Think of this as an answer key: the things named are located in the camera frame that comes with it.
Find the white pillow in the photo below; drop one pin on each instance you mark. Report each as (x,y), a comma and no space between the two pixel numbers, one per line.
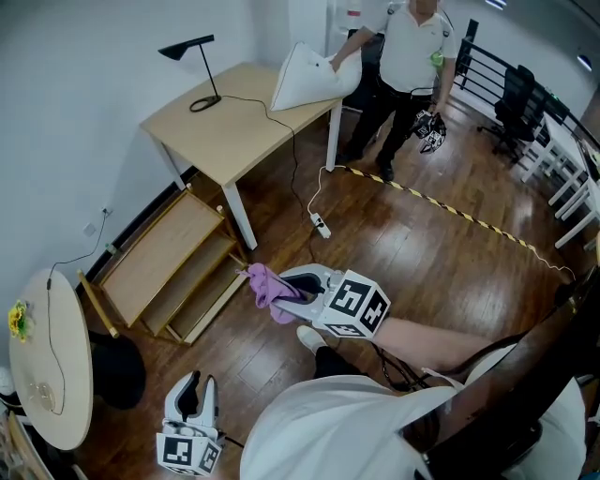
(309,77)

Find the person's white shirt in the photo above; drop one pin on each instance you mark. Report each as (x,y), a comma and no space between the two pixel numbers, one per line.
(337,431)

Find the person's right forearm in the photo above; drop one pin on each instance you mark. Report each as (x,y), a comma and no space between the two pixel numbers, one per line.
(431,342)

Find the person's black trousers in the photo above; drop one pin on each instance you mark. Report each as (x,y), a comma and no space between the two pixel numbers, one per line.
(335,363)

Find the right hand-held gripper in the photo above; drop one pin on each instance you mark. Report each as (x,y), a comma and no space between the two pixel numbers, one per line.
(356,304)

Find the yellow flowers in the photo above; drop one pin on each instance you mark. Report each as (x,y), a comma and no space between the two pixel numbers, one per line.
(19,321)

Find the black metal railing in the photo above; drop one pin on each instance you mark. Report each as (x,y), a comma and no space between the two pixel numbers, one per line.
(483,58)

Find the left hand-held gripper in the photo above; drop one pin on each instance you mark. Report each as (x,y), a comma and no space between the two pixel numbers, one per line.
(187,452)

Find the black office chair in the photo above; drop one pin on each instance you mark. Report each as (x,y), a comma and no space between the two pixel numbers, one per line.
(515,108)

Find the clear glass dish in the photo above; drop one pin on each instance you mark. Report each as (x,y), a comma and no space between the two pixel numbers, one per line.
(42,397)

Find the low wooden shelf unit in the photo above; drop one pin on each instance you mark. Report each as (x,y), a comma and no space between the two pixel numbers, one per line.
(159,258)

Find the purple cloth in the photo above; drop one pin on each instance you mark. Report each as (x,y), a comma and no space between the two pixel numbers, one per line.
(267,288)

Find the wooden desk with white legs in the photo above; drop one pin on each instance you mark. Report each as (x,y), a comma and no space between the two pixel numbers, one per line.
(225,131)

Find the black desk lamp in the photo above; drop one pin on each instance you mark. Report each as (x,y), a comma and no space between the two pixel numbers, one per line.
(206,70)

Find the white power strip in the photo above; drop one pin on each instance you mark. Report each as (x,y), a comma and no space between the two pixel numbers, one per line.
(320,225)

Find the person's left white shoe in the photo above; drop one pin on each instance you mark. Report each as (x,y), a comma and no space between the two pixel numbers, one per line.
(309,337)

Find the white table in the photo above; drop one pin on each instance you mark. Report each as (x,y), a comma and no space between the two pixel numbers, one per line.
(560,140)
(586,201)

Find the yellow black floor tape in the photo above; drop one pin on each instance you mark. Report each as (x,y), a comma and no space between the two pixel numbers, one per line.
(440,203)

